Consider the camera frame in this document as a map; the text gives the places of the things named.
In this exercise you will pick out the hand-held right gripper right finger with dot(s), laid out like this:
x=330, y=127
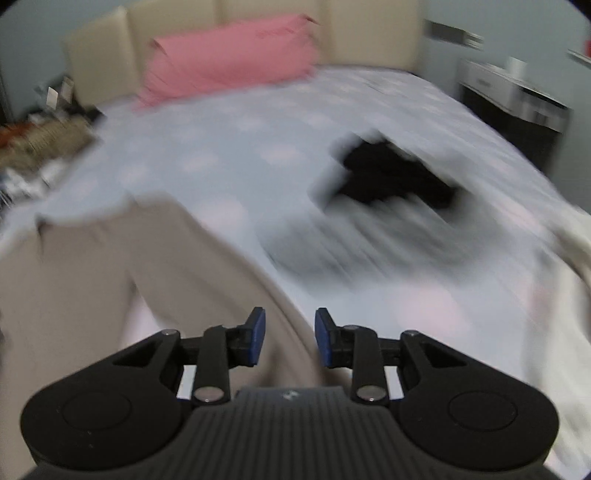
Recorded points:
x=323, y=339

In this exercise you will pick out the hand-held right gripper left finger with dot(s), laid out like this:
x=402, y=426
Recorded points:
x=257, y=332

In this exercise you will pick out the beige t-shirt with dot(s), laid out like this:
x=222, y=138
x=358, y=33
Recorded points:
x=92, y=277

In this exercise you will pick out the grey garment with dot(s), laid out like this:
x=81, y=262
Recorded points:
x=346, y=240

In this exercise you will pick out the black garment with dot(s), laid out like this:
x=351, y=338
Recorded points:
x=388, y=175

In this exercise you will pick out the white crumpled garment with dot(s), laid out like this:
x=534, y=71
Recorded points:
x=575, y=286

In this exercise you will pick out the pink pillow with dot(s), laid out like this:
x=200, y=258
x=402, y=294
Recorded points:
x=221, y=55

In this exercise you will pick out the olive striped garment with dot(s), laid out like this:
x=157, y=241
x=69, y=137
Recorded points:
x=51, y=143

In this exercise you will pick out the white and black nightstand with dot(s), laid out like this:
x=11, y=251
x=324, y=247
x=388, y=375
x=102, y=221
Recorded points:
x=508, y=97

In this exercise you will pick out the cream padded headboard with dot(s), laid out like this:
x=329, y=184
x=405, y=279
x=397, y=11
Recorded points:
x=369, y=32

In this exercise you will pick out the orange-brown fleece garment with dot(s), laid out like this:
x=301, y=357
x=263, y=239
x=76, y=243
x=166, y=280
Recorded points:
x=9, y=131

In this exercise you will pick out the white cylindrical cup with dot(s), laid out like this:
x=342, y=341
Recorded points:
x=515, y=67

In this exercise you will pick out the white window sill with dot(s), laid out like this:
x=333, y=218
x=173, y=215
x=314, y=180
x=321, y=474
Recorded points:
x=581, y=57

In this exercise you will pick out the wall control panel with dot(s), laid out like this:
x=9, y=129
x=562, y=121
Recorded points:
x=448, y=31

